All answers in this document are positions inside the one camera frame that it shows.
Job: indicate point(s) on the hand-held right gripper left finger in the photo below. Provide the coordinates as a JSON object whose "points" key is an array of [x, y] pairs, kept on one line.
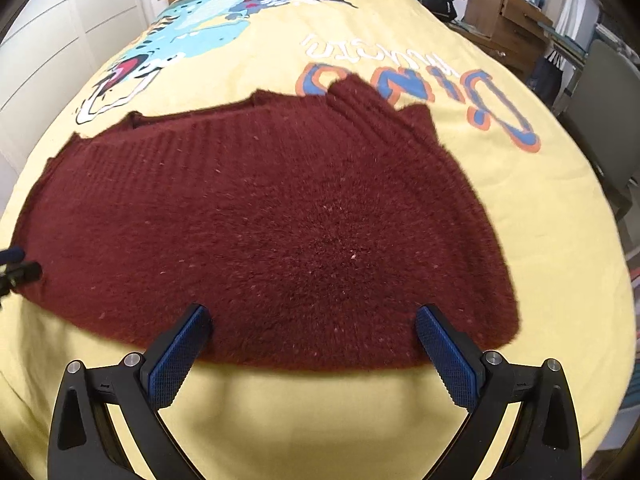
{"points": [[175, 355]]}

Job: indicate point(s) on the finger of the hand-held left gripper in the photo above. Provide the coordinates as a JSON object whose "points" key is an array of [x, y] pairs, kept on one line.
{"points": [[11, 255], [22, 275]]}

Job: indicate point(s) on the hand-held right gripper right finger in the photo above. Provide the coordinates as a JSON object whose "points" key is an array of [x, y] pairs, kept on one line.
{"points": [[447, 357]]}

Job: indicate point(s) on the dark red knit sweater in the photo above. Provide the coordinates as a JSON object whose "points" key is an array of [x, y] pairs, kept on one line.
{"points": [[300, 210]]}

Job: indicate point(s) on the yellow printed blanket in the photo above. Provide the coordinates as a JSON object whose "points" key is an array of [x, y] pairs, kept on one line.
{"points": [[525, 200]]}

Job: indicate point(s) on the white wardrobe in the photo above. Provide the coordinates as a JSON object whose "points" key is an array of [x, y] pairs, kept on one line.
{"points": [[50, 35]]}

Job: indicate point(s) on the grey-green chair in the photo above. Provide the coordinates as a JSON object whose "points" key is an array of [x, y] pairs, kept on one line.
{"points": [[595, 105]]}

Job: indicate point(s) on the dark tote bag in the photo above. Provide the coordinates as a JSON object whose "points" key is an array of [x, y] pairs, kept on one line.
{"points": [[546, 77]]}

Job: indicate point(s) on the wooden drawer dresser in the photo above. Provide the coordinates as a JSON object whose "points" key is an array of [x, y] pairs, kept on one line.
{"points": [[505, 25]]}

